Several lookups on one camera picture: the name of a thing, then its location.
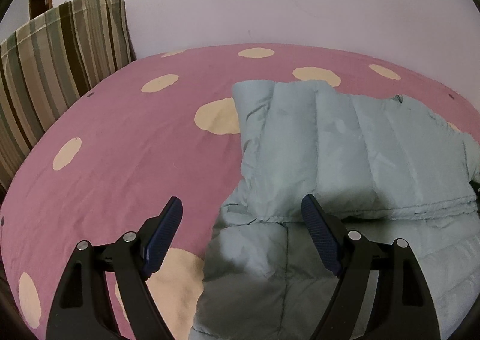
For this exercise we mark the striped green brown pillow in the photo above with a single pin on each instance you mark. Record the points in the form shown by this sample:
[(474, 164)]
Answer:
[(49, 63)]

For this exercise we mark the light green puffer jacket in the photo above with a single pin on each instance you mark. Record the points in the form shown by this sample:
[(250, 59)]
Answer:
[(389, 168)]

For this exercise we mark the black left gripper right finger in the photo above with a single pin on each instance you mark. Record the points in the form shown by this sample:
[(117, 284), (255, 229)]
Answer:
[(402, 306)]

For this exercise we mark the pink dotted bed sheet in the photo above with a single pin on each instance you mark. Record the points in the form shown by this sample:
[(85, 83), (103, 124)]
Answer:
[(165, 126)]

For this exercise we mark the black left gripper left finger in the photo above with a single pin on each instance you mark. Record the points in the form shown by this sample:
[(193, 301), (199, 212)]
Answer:
[(82, 308)]

